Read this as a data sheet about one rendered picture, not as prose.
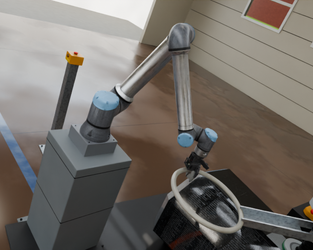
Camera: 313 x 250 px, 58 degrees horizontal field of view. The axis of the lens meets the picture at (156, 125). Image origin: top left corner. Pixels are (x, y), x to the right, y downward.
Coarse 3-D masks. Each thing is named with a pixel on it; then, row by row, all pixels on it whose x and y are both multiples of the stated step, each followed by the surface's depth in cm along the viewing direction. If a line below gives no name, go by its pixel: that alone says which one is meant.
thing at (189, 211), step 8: (184, 168) 180; (176, 176) 169; (208, 176) 188; (176, 192) 156; (184, 208) 150; (192, 216) 148; (240, 216) 167; (208, 224) 147; (240, 224) 159; (224, 232) 149; (232, 232) 152
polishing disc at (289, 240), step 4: (288, 240) 175; (292, 240) 177; (296, 240) 178; (284, 244) 172; (288, 244) 172; (292, 244) 173; (296, 244) 175; (300, 244) 176; (288, 248) 169; (292, 248) 170
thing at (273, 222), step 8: (240, 208) 173; (248, 208) 171; (248, 216) 171; (256, 216) 172; (264, 216) 171; (272, 216) 170; (280, 216) 169; (288, 216) 168; (248, 224) 163; (256, 224) 161; (264, 224) 160; (272, 224) 160; (280, 224) 168; (288, 224) 168; (296, 224) 169; (304, 224) 168; (312, 224) 166; (272, 232) 161; (280, 232) 160; (288, 232) 159; (296, 232) 158; (304, 232) 157; (312, 240) 158
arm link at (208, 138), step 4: (208, 128) 175; (204, 132) 172; (208, 132) 170; (212, 132) 173; (200, 136) 172; (204, 136) 171; (208, 136) 170; (212, 136) 169; (216, 136) 171; (200, 140) 172; (204, 140) 171; (208, 140) 171; (212, 140) 170; (200, 144) 174; (204, 144) 172; (208, 144) 172; (212, 144) 173; (200, 148) 174; (204, 148) 173; (208, 148) 173
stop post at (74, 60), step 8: (72, 56) 244; (80, 56) 251; (72, 64) 251; (80, 64) 253; (72, 72) 255; (64, 80) 260; (72, 80) 260; (64, 88) 260; (72, 88) 264; (64, 96) 265; (64, 104) 269; (56, 112) 275; (64, 112) 274; (56, 120) 275; (64, 120) 279; (56, 128) 280
